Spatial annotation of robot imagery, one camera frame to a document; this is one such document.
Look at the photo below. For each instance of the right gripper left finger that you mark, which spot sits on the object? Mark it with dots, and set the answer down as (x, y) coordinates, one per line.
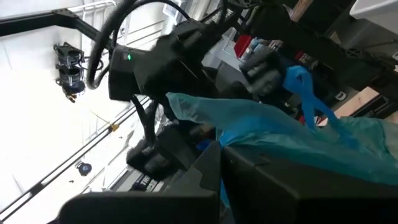
(140, 208)

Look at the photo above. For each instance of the ceiling light rail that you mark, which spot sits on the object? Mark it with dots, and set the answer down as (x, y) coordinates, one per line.
(62, 161)

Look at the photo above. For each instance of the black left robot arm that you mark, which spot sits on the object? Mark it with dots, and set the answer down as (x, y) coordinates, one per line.
(168, 62)

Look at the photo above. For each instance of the teal plastic trash bag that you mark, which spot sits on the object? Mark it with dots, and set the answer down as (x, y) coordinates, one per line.
(248, 118)

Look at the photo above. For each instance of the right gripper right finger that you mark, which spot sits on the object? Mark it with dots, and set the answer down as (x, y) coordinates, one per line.
(280, 193)

